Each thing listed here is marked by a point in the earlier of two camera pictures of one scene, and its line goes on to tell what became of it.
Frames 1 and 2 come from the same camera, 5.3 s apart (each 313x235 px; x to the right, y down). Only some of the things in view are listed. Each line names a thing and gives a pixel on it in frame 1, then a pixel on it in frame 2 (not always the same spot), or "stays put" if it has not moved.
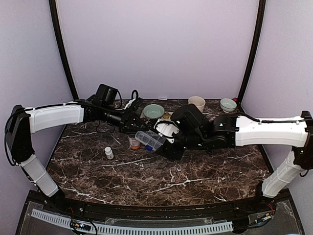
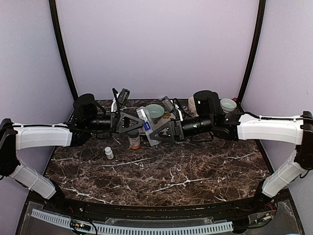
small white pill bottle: (109, 152) stays put
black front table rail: (178, 212) stays put
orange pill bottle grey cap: (134, 143) stays put
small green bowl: (228, 105) stays put
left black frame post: (53, 7) stays put
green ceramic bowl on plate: (153, 110) stays put
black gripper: (135, 105) to (123, 95)
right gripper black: (169, 152) to (175, 130)
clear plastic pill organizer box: (150, 138) to (147, 126)
